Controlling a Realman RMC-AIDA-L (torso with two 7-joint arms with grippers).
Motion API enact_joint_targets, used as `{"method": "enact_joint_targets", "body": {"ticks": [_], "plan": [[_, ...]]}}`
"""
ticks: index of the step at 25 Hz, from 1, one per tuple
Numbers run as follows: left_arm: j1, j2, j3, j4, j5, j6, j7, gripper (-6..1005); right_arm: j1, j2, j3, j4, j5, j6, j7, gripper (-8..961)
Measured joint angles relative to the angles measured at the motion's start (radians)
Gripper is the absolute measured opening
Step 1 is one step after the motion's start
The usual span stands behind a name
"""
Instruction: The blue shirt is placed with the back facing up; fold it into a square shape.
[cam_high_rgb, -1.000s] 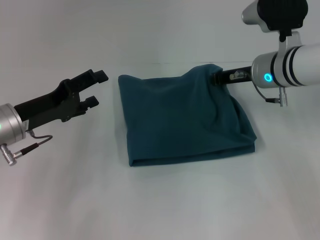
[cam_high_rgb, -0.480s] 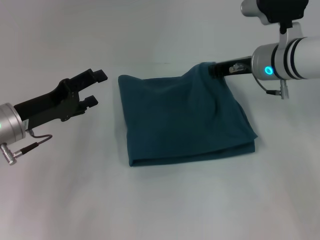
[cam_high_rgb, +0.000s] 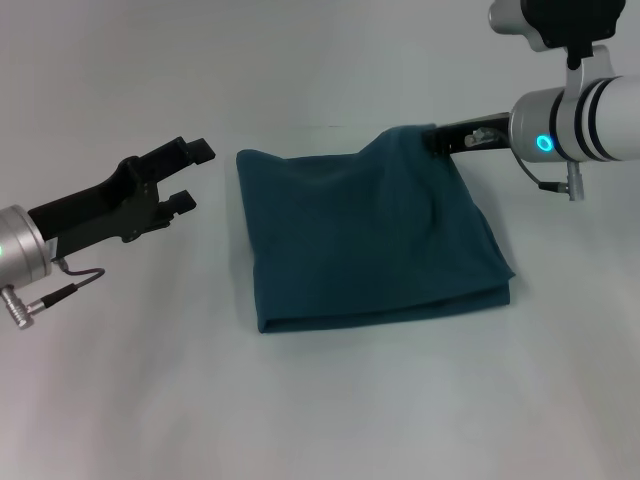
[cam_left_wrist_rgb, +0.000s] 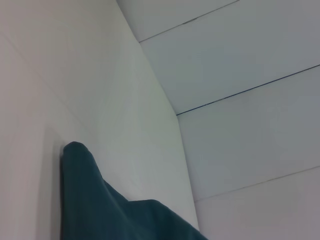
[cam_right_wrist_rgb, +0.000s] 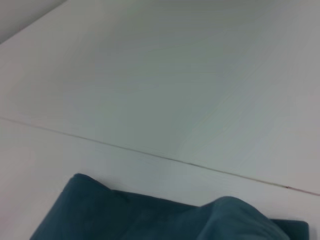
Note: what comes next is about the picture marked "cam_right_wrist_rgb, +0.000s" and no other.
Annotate teal blue t-shirt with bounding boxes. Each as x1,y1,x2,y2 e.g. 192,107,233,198
29,172,311,240

